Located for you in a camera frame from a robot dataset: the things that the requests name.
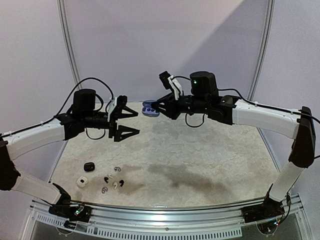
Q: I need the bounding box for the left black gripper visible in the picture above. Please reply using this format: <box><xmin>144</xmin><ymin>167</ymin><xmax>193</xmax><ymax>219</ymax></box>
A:
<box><xmin>82</xmin><ymin>106</ymin><xmax>140</xmax><ymax>142</ymax></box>

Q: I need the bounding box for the purple earbud charging case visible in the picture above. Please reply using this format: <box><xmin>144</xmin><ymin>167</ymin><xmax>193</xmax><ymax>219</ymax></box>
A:
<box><xmin>141</xmin><ymin>99</ymin><xmax>160</xmax><ymax>118</ymax></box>

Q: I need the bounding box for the purple chrome earbud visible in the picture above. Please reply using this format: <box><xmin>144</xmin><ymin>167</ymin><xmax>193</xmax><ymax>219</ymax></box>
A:
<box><xmin>101</xmin><ymin>187</ymin><xmax>108</xmax><ymax>194</ymax></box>
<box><xmin>114</xmin><ymin>166</ymin><xmax>122</xmax><ymax>172</ymax></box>

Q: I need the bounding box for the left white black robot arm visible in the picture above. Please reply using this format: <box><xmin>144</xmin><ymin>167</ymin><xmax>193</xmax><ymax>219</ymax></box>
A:
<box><xmin>0</xmin><ymin>89</ymin><xmax>140</xmax><ymax>217</ymax></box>

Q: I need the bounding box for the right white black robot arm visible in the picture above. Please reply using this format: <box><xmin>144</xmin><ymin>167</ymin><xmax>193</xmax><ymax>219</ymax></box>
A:
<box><xmin>151</xmin><ymin>71</ymin><xmax>316</xmax><ymax>218</ymax></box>

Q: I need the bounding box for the black earbud charging case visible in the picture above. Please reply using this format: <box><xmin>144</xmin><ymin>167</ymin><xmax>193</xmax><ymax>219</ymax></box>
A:
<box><xmin>83</xmin><ymin>162</ymin><xmax>95</xmax><ymax>173</ymax></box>

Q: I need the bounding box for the white earbud charging case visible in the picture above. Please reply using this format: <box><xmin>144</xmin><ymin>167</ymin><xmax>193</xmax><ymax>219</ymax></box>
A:
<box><xmin>76</xmin><ymin>176</ymin><xmax>89</xmax><ymax>189</ymax></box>

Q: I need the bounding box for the black earbud right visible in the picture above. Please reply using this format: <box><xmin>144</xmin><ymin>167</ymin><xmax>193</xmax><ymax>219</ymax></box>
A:
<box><xmin>119</xmin><ymin>179</ymin><xmax>125</xmax><ymax>188</ymax></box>

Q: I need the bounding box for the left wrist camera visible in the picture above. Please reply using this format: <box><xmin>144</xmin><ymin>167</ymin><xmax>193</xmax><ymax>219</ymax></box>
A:
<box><xmin>105</xmin><ymin>96</ymin><xmax>122</xmax><ymax>123</ymax></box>

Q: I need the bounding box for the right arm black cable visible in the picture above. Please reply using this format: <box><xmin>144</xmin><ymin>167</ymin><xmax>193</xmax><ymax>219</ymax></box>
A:
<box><xmin>174</xmin><ymin>75</ymin><xmax>320</xmax><ymax>121</ymax></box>

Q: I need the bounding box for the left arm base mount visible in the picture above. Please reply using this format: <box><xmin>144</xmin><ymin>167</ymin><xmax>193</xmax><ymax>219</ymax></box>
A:
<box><xmin>48</xmin><ymin>198</ymin><xmax>92</xmax><ymax>223</ymax></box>

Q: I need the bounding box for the aluminium front rail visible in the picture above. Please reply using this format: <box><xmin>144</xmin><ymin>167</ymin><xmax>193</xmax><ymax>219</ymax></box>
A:
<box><xmin>28</xmin><ymin>192</ymin><xmax>308</xmax><ymax>238</ymax></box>

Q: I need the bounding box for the left aluminium frame post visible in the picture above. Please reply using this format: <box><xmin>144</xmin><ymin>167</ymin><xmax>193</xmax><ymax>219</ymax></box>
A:
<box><xmin>57</xmin><ymin>0</ymin><xmax>83</xmax><ymax>90</ymax></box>

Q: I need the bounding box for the aluminium frame post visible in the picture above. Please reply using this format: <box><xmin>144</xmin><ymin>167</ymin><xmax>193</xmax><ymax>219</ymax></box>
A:
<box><xmin>57</xmin><ymin>0</ymin><xmax>83</xmax><ymax>90</ymax></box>
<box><xmin>245</xmin><ymin>0</ymin><xmax>275</xmax><ymax>103</ymax></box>

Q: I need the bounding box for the right aluminium frame post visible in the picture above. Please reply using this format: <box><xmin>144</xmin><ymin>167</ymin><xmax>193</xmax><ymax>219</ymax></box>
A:
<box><xmin>245</xmin><ymin>0</ymin><xmax>275</xmax><ymax>103</ymax></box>

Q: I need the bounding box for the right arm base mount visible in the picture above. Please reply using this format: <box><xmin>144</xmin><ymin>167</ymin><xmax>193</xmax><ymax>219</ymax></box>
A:
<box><xmin>240</xmin><ymin>200</ymin><xmax>291</xmax><ymax>225</ymax></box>

